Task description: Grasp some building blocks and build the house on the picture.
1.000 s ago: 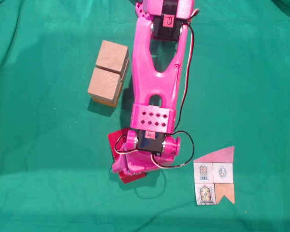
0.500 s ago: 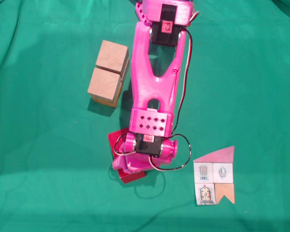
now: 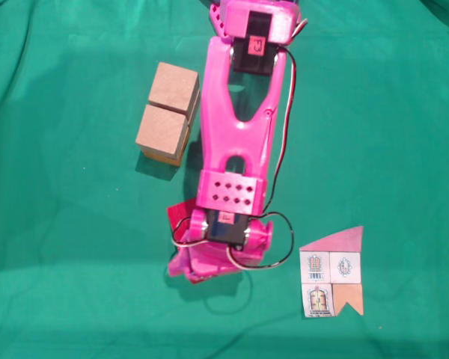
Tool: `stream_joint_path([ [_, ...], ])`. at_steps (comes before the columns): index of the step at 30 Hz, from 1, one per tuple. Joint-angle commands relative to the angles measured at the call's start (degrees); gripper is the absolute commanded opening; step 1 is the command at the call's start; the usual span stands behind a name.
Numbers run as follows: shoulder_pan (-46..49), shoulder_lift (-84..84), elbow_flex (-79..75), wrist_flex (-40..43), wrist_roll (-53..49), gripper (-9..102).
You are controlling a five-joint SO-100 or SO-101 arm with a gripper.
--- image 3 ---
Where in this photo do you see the wooden block, oval window print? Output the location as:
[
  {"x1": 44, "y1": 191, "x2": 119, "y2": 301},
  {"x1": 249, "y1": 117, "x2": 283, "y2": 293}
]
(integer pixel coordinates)
[{"x1": 135, "y1": 103, "x2": 191, "y2": 157}]

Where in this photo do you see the long tricolour servo cable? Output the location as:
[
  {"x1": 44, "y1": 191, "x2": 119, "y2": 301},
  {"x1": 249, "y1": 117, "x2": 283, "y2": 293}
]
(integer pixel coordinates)
[{"x1": 265, "y1": 48, "x2": 299, "y2": 210}]

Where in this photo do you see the green cloth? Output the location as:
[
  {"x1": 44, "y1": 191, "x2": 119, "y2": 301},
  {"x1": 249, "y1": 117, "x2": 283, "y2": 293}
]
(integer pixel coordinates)
[{"x1": 0, "y1": 0, "x2": 449, "y2": 359}]

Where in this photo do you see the short looped tricolour servo cable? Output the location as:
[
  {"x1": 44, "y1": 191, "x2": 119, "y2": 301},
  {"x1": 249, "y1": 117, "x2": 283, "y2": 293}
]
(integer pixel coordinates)
[{"x1": 171, "y1": 212, "x2": 295, "y2": 271}]

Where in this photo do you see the wooden block, tall window print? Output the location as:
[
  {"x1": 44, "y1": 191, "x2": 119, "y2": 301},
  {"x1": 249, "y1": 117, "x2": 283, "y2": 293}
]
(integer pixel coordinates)
[{"x1": 147, "y1": 61, "x2": 201, "y2": 115}]

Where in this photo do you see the red wooden wedge roof block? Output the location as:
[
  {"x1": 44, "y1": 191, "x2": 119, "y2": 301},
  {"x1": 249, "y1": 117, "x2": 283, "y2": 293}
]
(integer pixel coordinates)
[{"x1": 166, "y1": 199, "x2": 210, "y2": 286}]

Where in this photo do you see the paper picture of house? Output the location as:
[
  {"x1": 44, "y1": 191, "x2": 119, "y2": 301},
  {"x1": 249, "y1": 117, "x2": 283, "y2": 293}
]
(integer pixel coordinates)
[{"x1": 300, "y1": 225, "x2": 365, "y2": 319}]

